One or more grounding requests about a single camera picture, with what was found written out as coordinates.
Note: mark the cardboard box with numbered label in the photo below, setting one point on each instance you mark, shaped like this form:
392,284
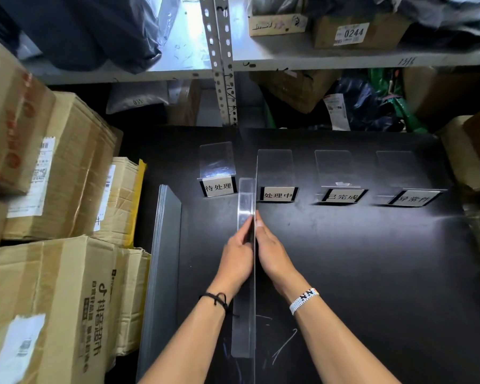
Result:
360,31

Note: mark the person's left forearm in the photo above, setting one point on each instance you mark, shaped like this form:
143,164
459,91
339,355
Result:
188,339

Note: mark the worn brown cardboard box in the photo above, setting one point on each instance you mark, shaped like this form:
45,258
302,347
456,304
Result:
296,87

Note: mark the clear acrylic sign holder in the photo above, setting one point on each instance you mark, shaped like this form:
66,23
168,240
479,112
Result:
408,179
276,175
338,175
218,171

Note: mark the person's left thumb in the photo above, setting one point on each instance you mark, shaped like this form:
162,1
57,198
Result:
244,233

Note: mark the person's left hand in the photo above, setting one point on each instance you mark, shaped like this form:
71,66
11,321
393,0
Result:
234,259

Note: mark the clear acrylic L-shaped divider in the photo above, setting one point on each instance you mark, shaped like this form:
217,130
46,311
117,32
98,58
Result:
244,195

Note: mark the wide brown cardboard box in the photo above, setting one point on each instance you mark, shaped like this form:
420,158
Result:
444,91

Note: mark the person's right forearm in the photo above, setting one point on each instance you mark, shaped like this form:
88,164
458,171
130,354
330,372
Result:
336,343

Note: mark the green plastic bag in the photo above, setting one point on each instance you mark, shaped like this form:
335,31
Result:
404,107

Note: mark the stack of grey plastic panels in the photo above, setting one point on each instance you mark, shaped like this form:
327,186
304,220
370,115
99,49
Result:
162,275

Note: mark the person's right thumb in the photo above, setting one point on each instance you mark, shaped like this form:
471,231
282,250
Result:
260,231

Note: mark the grey metal shelving rack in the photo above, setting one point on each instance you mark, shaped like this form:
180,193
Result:
304,55

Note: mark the large cardboard box black print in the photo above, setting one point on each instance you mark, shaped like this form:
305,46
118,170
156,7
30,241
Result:
60,307

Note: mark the grey parcel bag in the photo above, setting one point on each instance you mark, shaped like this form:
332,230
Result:
138,96

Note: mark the large black plastic bag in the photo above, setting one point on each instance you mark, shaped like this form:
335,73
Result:
88,27

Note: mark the cardboard box with red print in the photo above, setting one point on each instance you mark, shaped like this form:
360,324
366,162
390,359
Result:
12,123

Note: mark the dark blue parcel bag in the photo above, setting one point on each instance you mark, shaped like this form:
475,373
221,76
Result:
364,103

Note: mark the cardboard box with white label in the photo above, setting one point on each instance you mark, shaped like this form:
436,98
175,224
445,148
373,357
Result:
72,167

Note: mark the person's right hand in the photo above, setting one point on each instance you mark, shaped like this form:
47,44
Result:
274,255

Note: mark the perforated metal shelf post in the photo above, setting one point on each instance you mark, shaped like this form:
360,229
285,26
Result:
222,63

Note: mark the small printed cardboard box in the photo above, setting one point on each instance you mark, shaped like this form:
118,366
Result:
278,24

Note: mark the pale cardboard box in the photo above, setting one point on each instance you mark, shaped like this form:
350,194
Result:
460,155

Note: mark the cardboard box with yellow tape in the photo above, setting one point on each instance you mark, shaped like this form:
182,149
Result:
122,203

